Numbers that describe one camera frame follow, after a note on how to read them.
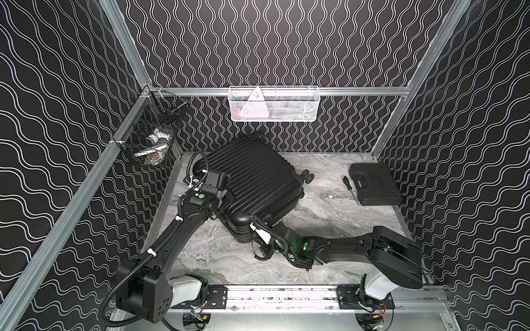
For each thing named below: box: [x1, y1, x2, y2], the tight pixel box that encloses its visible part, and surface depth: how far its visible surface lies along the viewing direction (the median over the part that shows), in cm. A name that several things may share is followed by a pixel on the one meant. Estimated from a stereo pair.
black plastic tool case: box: [348, 162, 404, 206], surface depth 105 cm
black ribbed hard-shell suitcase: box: [192, 133, 315, 243], surface depth 81 cm
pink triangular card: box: [239, 86, 270, 118], surface depth 91 cm
